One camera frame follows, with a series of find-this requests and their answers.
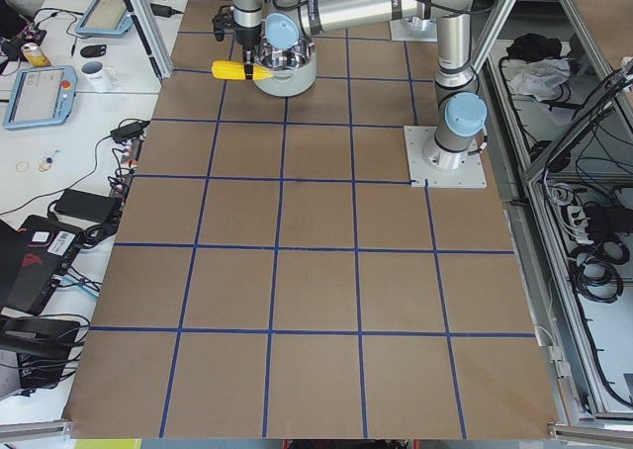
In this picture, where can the yellow corn cob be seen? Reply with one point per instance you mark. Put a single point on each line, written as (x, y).
(233, 70)

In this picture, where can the white mug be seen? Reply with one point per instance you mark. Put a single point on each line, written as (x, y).
(102, 77)

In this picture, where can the near blue teach pendant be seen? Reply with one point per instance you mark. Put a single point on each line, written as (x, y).
(41, 97)

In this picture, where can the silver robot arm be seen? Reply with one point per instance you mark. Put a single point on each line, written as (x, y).
(277, 37)

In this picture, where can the aluminium frame post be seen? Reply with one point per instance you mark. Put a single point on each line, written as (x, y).
(151, 37)

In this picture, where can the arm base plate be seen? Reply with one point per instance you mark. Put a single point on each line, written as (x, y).
(433, 167)
(414, 29)

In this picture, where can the black power brick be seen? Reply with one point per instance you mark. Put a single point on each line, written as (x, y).
(88, 206)

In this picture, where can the brown grid table mat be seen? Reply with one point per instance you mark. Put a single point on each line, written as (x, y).
(276, 275)

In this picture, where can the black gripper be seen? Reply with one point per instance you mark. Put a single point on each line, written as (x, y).
(245, 37)

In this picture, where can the far blue teach pendant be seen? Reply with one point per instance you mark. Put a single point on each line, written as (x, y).
(104, 18)

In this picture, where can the black power adapter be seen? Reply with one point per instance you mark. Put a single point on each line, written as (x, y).
(129, 131)

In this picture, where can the blue teach pendant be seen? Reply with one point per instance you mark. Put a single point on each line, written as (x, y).
(104, 18)
(41, 97)

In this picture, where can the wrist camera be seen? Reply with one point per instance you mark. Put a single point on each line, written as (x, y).
(222, 22)

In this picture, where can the yellow drink can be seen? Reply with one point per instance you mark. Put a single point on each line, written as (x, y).
(35, 55)

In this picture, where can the black laptop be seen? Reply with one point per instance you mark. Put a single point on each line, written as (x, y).
(33, 258)

